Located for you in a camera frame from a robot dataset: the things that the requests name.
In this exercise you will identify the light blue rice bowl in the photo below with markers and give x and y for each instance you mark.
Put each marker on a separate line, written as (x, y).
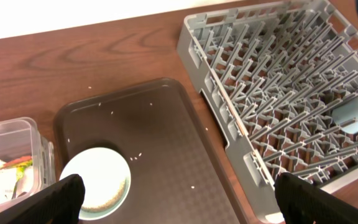
(107, 179)

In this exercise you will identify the wooden chopstick in rack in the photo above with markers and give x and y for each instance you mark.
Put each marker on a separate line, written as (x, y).
(234, 113)

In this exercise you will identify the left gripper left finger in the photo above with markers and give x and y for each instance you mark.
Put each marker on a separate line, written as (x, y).
(58, 203)

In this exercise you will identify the clear plastic waste bin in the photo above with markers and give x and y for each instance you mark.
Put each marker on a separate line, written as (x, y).
(21, 137)

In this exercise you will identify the white paper napkin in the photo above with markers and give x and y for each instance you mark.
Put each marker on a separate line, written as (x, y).
(8, 180)

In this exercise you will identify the dark brown serving tray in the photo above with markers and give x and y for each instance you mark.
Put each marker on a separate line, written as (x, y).
(176, 177)

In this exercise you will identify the yellow snack wrapper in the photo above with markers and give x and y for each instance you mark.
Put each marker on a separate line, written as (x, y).
(20, 165)

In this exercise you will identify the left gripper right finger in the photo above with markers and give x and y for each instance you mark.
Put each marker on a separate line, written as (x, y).
(303, 203)

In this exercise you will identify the grey plastic dishwasher rack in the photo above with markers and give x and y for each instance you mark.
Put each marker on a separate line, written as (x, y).
(285, 67)

